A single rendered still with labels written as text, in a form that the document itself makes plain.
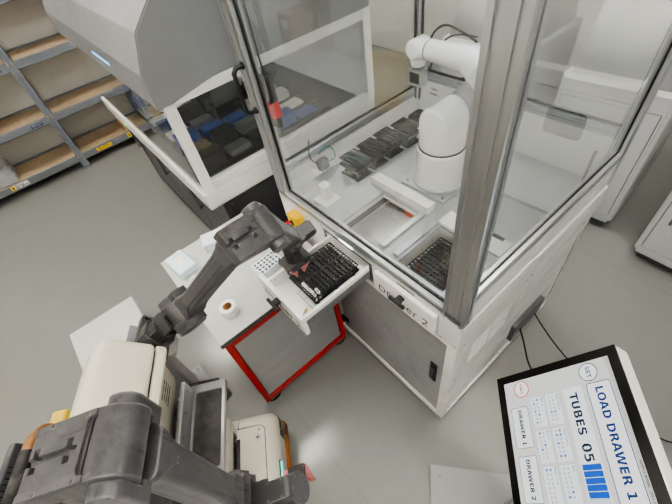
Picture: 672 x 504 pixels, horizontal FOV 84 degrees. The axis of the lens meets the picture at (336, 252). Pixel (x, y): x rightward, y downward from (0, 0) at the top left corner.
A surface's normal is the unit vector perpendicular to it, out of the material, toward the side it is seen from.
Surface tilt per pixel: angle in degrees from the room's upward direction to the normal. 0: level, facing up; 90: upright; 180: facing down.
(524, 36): 90
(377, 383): 0
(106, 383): 42
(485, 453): 0
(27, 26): 90
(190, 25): 90
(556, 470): 50
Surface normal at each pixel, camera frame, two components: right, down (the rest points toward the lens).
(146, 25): 0.65, 0.51
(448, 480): -0.18, -0.65
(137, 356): 0.55, -0.64
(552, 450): -0.84, -0.44
